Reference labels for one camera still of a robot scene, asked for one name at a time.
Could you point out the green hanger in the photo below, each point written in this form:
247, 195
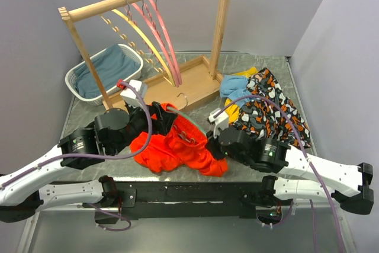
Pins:
184, 115

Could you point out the pink hanger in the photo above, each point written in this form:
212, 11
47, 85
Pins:
168, 40
163, 39

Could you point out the pink hanger left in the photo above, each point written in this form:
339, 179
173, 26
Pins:
163, 39

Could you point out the wooden clothes rack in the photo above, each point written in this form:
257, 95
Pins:
200, 76

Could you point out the yellow garment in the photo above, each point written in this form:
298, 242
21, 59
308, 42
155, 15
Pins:
233, 110

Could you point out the pink hanger right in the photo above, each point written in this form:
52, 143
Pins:
168, 40

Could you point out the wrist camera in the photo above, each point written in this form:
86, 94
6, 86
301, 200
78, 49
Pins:
133, 92
220, 121

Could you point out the light blue garment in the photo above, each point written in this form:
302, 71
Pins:
234, 87

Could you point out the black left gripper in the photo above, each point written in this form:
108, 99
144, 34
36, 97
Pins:
164, 120

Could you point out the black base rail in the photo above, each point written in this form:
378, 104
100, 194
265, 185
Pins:
143, 200

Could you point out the orange shorts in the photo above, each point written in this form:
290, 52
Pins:
183, 145

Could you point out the yellow hanger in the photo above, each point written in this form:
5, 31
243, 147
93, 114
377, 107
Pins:
127, 17

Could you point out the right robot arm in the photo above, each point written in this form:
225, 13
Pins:
290, 175

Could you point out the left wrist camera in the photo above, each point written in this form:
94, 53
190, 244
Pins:
133, 92

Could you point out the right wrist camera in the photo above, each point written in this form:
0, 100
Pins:
220, 121

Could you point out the blue-grey cloth in basket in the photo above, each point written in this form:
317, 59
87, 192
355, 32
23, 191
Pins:
109, 69

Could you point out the camouflage patterned shorts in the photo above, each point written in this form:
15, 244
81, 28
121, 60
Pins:
273, 115

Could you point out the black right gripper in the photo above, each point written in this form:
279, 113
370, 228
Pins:
212, 144

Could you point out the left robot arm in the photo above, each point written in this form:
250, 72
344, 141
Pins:
33, 188

